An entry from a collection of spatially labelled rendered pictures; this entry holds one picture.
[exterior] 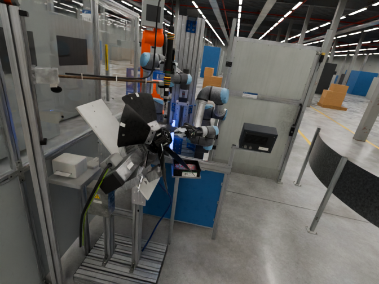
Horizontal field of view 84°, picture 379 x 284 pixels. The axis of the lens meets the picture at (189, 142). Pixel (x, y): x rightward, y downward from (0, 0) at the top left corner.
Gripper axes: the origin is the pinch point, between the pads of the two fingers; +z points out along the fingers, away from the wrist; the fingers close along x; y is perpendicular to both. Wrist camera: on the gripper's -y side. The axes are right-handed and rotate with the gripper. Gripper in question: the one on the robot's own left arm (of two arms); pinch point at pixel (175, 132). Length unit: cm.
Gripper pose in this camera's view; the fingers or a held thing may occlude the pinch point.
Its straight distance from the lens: 152.8
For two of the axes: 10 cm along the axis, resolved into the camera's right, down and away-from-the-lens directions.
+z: -8.8, 0.8, -4.7
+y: 4.5, 4.9, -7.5
